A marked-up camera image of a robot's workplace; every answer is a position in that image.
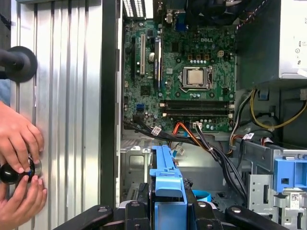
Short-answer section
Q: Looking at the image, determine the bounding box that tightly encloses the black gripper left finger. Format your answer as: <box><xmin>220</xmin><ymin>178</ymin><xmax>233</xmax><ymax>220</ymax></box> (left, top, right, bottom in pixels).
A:
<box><xmin>51</xmin><ymin>183</ymin><xmax>152</xmax><ymax>230</ymax></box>

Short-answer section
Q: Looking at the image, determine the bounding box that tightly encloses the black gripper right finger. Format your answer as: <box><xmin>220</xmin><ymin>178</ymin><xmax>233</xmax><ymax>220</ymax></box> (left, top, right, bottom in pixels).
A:
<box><xmin>184</xmin><ymin>178</ymin><xmax>291</xmax><ymax>230</ymax></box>

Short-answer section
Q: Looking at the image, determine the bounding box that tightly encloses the hard disk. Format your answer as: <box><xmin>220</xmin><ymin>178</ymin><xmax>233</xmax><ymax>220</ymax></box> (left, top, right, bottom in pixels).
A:
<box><xmin>148</xmin><ymin>144</ymin><xmax>192</xmax><ymax>230</ymax></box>

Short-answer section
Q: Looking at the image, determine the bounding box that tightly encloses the round black tool blue ring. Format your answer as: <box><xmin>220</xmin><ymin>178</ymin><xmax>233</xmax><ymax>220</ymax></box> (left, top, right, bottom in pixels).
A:
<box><xmin>0</xmin><ymin>155</ymin><xmax>43</xmax><ymax>185</ymax></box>

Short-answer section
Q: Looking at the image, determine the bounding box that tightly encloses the metal disk bay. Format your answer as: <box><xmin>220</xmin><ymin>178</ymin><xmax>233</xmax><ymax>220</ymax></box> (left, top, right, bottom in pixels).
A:
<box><xmin>119</xmin><ymin>145</ymin><xmax>154</xmax><ymax>209</ymax></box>

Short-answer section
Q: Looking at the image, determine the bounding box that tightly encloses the person's right hand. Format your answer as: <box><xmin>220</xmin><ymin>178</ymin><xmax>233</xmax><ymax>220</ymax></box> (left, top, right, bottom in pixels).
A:
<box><xmin>0</xmin><ymin>175</ymin><xmax>48</xmax><ymax>230</ymax></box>

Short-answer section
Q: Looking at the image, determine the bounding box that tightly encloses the person's left hand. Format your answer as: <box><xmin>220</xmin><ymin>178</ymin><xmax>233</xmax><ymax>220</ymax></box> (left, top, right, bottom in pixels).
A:
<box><xmin>0</xmin><ymin>100</ymin><xmax>46</xmax><ymax>174</ymax></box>

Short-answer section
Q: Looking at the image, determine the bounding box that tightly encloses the metal optical drive cage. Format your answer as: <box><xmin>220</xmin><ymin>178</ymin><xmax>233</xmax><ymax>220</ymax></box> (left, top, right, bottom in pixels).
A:
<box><xmin>247</xmin><ymin>141</ymin><xmax>307</xmax><ymax>230</ymax></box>

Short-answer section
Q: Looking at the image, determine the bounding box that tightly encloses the blue plastic drive latch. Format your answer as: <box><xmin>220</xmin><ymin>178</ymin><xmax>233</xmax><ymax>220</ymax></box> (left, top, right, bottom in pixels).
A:
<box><xmin>272</xmin><ymin>157</ymin><xmax>307</xmax><ymax>194</ymax></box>

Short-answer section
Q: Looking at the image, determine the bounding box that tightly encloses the black RAM slot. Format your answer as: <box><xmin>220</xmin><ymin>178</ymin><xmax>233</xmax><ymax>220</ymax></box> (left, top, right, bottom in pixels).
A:
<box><xmin>159</xmin><ymin>99</ymin><xmax>235</xmax><ymax>108</ymax></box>
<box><xmin>159</xmin><ymin>108</ymin><xmax>235</xmax><ymax>118</ymax></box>

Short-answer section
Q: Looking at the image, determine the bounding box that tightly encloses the black open PC case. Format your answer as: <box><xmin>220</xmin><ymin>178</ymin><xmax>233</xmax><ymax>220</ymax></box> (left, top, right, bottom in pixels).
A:
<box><xmin>100</xmin><ymin>0</ymin><xmax>307</xmax><ymax>230</ymax></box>

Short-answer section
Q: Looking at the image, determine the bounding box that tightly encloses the CPU socket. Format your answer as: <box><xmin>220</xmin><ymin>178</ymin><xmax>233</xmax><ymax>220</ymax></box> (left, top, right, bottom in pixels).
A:
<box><xmin>181</xmin><ymin>65</ymin><xmax>214</xmax><ymax>93</ymax></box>

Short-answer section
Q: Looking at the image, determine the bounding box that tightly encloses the silver CPU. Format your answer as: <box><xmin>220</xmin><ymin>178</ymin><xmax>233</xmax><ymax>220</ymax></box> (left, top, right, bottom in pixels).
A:
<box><xmin>188</xmin><ymin>69</ymin><xmax>208</xmax><ymax>86</ymax></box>

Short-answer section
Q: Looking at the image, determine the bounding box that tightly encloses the black expansion slot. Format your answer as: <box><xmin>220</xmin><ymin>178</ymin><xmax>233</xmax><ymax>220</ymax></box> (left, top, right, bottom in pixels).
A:
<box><xmin>130</xmin><ymin>35</ymin><xmax>136</xmax><ymax>81</ymax></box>

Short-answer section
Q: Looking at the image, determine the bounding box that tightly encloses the white expansion slot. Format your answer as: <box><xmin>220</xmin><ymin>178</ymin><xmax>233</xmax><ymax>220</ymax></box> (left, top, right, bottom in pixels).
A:
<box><xmin>141</xmin><ymin>33</ymin><xmax>146</xmax><ymax>76</ymax></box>

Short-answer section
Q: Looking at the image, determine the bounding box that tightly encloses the green motherboard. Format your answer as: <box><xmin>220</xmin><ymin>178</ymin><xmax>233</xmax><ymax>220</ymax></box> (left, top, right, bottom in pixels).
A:
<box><xmin>122</xmin><ymin>19</ymin><xmax>238</xmax><ymax>135</ymax></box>

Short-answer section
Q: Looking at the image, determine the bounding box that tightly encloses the grey power supply unit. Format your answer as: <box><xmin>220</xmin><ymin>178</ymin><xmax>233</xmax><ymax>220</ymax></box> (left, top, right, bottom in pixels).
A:
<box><xmin>236</xmin><ymin>0</ymin><xmax>307</xmax><ymax>82</ymax></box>

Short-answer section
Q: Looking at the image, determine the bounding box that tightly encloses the person in blue jeans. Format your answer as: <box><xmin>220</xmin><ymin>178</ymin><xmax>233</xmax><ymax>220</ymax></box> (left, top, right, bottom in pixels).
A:
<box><xmin>0</xmin><ymin>79</ymin><xmax>12</xmax><ymax>107</ymax></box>

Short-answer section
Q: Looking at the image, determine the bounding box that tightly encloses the black round disc on rod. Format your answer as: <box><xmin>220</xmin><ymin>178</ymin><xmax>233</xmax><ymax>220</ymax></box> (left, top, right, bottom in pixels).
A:
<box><xmin>0</xmin><ymin>45</ymin><xmax>38</xmax><ymax>83</ymax></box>

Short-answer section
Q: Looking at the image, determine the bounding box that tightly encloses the blue flat wire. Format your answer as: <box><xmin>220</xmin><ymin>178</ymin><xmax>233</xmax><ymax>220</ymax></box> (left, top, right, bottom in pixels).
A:
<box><xmin>192</xmin><ymin>189</ymin><xmax>212</xmax><ymax>203</ymax></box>

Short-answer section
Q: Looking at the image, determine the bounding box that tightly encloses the black cable bundle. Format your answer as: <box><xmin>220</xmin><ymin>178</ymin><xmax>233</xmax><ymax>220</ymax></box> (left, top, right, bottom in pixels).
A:
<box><xmin>123</xmin><ymin>119</ymin><xmax>248</xmax><ymax>209</ymax></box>

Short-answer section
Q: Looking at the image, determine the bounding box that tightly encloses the orange wire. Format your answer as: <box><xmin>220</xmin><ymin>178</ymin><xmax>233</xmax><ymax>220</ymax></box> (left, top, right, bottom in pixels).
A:
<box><xmin>172</xmin><ymin>121</ymin><xmax>207</xmax><ymax>147</ymax></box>

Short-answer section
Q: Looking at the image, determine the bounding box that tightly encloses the yellow wire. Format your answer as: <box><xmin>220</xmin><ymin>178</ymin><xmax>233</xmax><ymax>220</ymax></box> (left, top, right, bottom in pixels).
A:
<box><xmin>249</xmin><ymin>89</ymin><xmax>307</xmax><ymax>130</ymax></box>

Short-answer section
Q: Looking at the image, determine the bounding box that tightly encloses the red black twisted wire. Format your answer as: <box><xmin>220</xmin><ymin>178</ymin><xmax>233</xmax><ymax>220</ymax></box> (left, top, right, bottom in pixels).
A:
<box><xmin>236</xmin><ymin>0</ymin><xmax>267</xmax><ymax>31</ymax></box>

